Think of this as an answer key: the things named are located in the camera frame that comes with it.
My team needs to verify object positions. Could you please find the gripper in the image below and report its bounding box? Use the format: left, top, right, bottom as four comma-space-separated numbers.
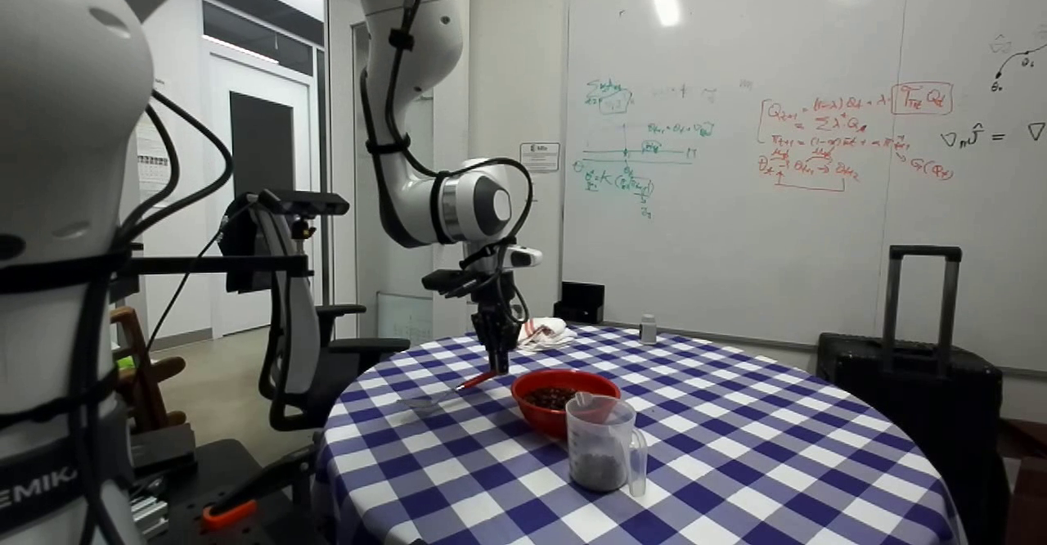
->
474, 273, 522, 376

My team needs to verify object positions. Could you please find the red handled spoon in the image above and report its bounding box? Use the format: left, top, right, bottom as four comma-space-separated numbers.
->
404, 369, 501, 412

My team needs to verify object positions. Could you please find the heap of brown objects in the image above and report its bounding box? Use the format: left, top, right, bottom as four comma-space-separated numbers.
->
523, 386, 578, 410

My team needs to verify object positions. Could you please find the clear plastic jug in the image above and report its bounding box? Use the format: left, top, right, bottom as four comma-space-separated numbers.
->
564, 393, 649, 498

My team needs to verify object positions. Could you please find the white cloth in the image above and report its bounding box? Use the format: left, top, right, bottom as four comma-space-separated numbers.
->
517, 317, 578, 352

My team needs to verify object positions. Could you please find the red bowl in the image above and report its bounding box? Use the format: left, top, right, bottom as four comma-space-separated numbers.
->
511, 369, 622, 439

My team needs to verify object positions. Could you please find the black box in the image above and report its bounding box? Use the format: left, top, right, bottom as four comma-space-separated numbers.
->
554, 282, 606, 325

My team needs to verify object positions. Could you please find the small white board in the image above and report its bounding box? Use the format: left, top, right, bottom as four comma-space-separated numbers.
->
376, 291, 434, 347

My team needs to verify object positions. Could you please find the office chair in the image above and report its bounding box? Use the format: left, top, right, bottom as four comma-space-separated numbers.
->
218, 192, 411, 433

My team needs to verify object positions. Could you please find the blue white checked tablecloth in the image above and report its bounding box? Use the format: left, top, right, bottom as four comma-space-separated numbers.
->
311, 323, 971, 545

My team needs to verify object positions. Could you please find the door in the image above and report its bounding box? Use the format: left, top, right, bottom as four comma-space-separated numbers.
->
206, 52, 318, 339

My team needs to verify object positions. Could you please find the orange black clamp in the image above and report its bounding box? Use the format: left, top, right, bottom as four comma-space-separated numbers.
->
201, 445, 318, 532

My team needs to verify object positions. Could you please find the whiteboard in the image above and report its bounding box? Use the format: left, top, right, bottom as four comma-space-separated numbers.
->
562, 0, 1047, 376

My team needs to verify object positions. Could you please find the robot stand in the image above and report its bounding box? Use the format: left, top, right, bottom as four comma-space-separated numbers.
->
127, 422, 321, 545

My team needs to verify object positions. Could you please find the wooden stool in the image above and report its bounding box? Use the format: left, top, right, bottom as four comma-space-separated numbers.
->
110, 307, 188, 434

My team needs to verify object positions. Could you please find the black suitcase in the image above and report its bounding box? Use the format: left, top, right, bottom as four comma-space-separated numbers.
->
816, 245, 1006, 545

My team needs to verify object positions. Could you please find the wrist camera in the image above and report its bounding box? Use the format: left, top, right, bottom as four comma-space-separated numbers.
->
421, 268, 493, 298

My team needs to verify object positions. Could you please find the wall sign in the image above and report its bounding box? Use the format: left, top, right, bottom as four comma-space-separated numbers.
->
519, 142, 562, 173

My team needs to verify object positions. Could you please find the camera on mount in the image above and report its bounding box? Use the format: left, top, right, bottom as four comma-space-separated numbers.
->
123, 190, 352, 277

